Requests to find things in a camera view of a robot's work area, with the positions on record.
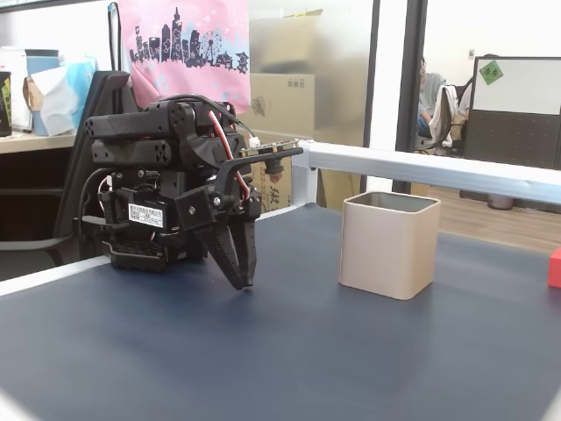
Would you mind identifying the dark partition with whiteboard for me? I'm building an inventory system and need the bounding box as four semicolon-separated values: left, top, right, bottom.
464;54;561;172

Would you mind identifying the black office chair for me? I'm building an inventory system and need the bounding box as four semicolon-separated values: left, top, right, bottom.
0;69;144;282

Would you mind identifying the cardboard box with small print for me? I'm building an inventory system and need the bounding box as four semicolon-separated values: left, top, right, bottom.
249;72;316;132

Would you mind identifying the person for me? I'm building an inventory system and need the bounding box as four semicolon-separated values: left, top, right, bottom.
415;55;449;151

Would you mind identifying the white jacket on chair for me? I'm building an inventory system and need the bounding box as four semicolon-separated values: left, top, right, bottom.
428;84;460;149

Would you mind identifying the light blue paper bag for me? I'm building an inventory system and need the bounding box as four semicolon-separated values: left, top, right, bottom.
25;47;98;137

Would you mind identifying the pink bag with skyline print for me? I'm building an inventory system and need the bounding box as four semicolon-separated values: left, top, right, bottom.
117;0;252;118

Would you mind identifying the beige square metal container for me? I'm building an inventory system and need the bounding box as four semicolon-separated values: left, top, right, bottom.
337;191;442;302

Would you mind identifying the small pink waste bin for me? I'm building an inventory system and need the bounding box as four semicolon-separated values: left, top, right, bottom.
487;192;515;211

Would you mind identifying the red white black servo cable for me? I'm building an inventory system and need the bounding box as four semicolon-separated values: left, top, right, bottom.
209;110;255;207

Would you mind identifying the cardboard box with large characters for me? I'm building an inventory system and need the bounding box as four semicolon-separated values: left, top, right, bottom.
245;156;294;216

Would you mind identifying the thin black green camera cable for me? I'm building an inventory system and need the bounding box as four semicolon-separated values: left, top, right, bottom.
164;94;264;149

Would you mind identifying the black door frame post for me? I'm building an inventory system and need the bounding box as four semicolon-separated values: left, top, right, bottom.
395;0;430;153

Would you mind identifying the brown paper bag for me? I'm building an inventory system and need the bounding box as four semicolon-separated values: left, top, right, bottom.
21;76;45;111

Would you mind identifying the black box with green print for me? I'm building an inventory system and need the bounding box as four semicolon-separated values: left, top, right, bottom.
0;72;14;138

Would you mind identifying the plain cardboard box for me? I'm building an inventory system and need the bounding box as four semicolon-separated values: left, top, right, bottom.
247;8;326;75

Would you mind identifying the silver metal table railing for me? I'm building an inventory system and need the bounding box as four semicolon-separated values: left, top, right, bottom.
261;138;561;216

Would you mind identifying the small board camera with mount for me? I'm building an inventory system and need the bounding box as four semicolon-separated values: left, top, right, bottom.
221;138;306;185

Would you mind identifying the wooden desk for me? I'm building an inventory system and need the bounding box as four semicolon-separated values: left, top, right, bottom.
0;130;79;242

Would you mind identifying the green paper sticker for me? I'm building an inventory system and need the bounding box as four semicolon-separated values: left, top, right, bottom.
478;61;506;85

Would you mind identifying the red cube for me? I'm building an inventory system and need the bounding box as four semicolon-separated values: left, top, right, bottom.
547;247;561;289

